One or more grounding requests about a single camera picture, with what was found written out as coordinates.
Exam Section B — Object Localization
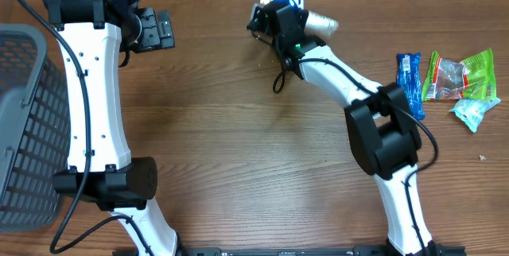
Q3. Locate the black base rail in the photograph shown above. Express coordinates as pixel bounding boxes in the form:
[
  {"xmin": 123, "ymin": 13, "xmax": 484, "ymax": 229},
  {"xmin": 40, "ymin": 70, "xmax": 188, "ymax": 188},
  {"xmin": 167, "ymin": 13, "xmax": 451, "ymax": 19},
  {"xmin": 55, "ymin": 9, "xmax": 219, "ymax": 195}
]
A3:
[{"xmin": 112, "ymin": 246, "xmax": 467, "ymax": 256}]

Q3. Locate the mint green wipes pack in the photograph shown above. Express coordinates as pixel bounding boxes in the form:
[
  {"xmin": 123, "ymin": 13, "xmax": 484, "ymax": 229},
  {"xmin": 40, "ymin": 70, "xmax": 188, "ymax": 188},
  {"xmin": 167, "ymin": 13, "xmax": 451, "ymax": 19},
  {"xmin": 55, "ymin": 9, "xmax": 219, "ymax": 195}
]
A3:
[{"xmin": 450, "ymin": 98, "xmax": 501, "ymax": 133}]

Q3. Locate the green snack bag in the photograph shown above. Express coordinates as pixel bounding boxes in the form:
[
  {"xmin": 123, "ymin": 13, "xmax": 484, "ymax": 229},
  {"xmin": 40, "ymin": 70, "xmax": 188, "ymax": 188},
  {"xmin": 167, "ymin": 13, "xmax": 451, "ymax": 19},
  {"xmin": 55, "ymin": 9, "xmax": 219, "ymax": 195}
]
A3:
[{"xmin": 422, "ymin": 48, "xmax": 497, "ymax": 102}]

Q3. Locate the white cream tube gold cap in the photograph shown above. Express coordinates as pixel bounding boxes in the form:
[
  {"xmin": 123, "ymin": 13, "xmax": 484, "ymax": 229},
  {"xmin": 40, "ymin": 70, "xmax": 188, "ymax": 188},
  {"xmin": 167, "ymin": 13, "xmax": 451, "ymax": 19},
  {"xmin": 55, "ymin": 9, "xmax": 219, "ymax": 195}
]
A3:
[{"xmin": 258, "ymin": 0, "xmax": 340, "ymax": 42}]

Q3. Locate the grey plastic mesh basket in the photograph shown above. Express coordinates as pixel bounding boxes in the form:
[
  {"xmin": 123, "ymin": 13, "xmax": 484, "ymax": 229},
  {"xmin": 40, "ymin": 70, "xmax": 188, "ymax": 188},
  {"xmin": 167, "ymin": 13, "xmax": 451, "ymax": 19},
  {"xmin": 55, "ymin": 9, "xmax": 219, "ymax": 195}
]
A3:
[{"xmin": 1, "ymin": 24, "xmax": 70, "ymax": 233}]

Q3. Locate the blue Oreo cookie pack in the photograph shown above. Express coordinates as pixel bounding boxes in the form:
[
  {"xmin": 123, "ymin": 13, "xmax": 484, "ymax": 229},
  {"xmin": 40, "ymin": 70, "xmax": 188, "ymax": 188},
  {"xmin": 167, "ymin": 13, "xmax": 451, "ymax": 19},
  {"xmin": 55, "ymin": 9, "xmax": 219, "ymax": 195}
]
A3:
[{"xmin": 396, "ymin": 52, "xmax": 425, "ymax": 120}]

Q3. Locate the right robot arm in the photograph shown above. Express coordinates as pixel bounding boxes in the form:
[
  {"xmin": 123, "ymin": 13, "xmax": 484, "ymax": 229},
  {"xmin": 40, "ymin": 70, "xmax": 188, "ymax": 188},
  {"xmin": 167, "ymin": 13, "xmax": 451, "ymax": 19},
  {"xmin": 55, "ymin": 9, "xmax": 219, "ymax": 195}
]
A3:
[{"xmin": 247, "ymin": 0, "xmax": 433, "ymax": 255}]

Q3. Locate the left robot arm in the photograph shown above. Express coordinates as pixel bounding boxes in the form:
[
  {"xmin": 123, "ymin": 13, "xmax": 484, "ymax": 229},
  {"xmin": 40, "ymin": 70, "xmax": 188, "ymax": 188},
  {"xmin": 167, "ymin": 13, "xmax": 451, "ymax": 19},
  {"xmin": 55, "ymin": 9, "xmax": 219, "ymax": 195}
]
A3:
[{"xmin": 43, "ymin": 0, "xmax": 178, "ymax": 255}]

